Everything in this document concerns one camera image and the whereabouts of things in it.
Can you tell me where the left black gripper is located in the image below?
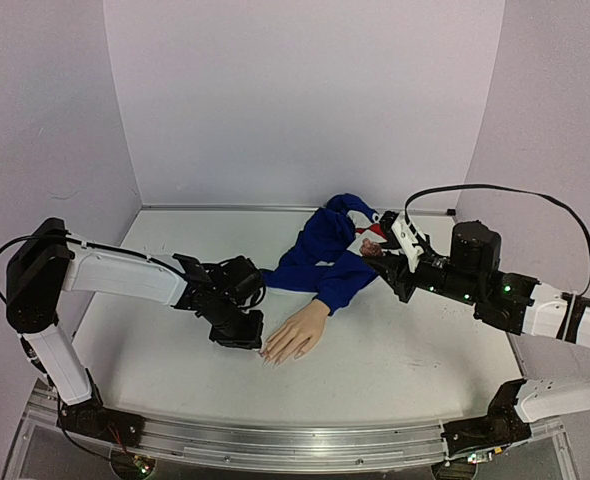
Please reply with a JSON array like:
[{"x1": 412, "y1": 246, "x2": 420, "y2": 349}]
[{"x1": 209, "y1": 297, "x2": 266, "y2": 351}]

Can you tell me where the pink nail polish bottle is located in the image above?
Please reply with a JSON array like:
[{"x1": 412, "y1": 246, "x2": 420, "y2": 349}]
[{"x1": 360, "y1": 238, "x2": 384, "y2": 257}]

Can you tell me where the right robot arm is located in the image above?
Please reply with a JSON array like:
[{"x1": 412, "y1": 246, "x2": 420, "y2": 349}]
[{"x1": 360, "y1": 212, "x2": 590, "y2": 458}]

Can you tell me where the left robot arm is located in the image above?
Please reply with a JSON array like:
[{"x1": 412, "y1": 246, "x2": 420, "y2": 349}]
[{"x1": 0, "y1": 217, "x2": 266, "y2": 446}]

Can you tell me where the mannequin hand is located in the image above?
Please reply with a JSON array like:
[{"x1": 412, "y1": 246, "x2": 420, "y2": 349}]
[{"x1": 260, "y1": 299, "x2": 330, "y2": 366}]

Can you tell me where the blue red white jacket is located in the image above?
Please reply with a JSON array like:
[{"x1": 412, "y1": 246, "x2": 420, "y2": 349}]
[{"x1": 263, "y1": 193, "x2": 385, "y2": 314}]

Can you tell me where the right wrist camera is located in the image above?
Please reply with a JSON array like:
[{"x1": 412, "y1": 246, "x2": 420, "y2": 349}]
[{"x1": 379, "y1": 211, "x2": 432, "y2": 273}]

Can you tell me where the black right camera cable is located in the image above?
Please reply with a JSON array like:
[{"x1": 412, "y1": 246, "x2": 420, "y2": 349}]
[{"x1": 403, "y1": 183, "x2": 590, "y2": 299}]

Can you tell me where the aluminium table front rail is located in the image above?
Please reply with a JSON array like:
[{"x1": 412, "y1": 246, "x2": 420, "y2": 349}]
[{"x1": 24, "y1": 379, "x2": 571, "y2": 471}]

